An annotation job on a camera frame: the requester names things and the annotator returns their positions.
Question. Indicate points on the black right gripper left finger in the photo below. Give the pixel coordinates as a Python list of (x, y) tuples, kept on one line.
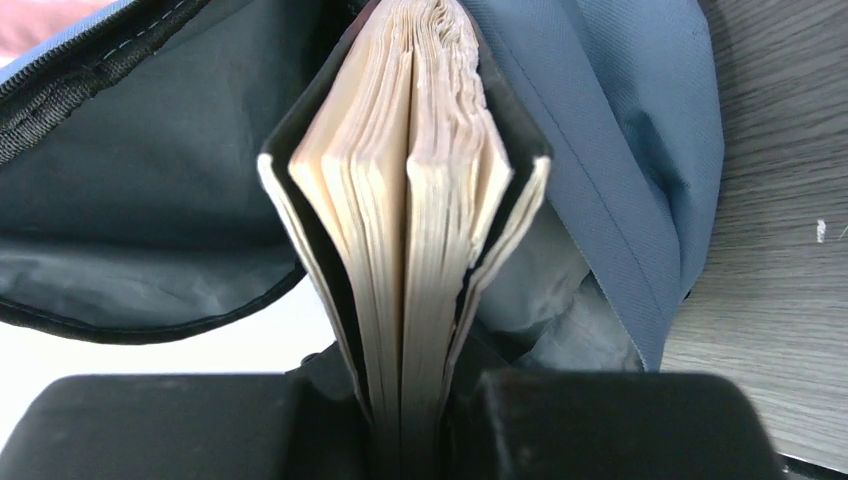
[(302, 424)]

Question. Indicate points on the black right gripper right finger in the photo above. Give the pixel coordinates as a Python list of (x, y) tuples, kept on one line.
[(505, 422)]

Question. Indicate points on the Three Days to See book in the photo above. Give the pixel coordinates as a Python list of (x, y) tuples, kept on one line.
[(405, 176)]

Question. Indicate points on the blue backpack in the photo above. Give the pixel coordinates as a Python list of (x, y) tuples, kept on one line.
[(131, 209)]

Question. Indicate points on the pink drawstring shorts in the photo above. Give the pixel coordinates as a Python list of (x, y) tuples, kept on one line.
[(26, 23)]

